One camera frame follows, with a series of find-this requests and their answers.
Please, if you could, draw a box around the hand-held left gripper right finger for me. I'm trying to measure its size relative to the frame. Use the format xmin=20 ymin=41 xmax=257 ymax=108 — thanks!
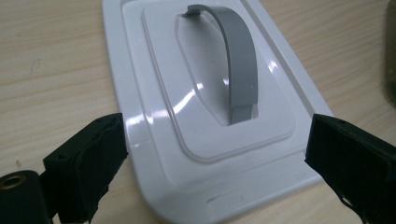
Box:
xmin=304 ymin=113 xmax=396 ymax=224

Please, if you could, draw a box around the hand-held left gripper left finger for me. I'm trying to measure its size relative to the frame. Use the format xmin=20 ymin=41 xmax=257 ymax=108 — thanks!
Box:
xmin=42 ymin=112 xmax=129 ymax=224

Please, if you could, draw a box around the grey transparent storage box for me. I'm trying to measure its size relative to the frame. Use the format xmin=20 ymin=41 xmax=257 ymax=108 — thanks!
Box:
xmin=384 ymin=0 xmax=396 ymax=106

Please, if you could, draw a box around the white lid with grey handle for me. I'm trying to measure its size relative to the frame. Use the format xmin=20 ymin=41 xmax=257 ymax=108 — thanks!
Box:
xmin=102 ymin=0 xmax=334 ymax=224

